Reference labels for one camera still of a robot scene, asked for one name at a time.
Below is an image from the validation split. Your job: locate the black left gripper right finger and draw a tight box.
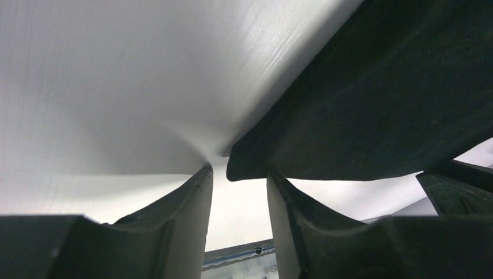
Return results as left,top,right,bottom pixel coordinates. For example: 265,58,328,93
267,171,492,278

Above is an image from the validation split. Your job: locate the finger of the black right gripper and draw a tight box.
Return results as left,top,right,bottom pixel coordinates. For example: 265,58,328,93
416,160,492,216

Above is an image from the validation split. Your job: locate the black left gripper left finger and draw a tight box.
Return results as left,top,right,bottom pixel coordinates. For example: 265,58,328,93
1,166,213,278

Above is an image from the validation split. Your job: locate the black t shirt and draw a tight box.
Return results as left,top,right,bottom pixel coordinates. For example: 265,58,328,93
226,1,492,181

